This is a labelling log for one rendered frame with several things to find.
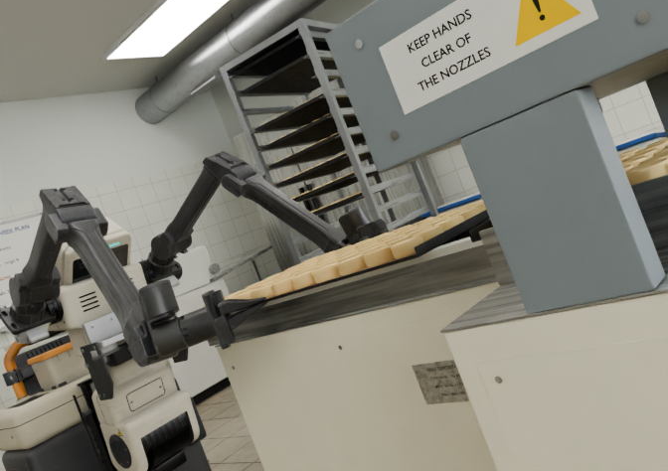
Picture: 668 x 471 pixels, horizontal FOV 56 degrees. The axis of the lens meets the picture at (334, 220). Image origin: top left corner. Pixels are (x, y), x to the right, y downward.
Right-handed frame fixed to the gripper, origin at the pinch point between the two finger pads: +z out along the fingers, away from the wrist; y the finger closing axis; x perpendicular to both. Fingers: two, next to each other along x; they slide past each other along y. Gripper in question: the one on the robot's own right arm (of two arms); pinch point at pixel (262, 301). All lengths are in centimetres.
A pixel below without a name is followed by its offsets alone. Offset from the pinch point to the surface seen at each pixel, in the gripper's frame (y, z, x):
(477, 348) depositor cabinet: -9, 23, -49
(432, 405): -22.7, 20.0, -18.3
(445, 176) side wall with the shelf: 11, 149, 443
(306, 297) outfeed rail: -1.8, 7.7, -4.4
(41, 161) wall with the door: 153, -182, 460
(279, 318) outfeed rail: -4.2, 1.6, 1.9
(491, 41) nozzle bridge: 18, 33, -59
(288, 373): -14.1, -0.5, 2.5
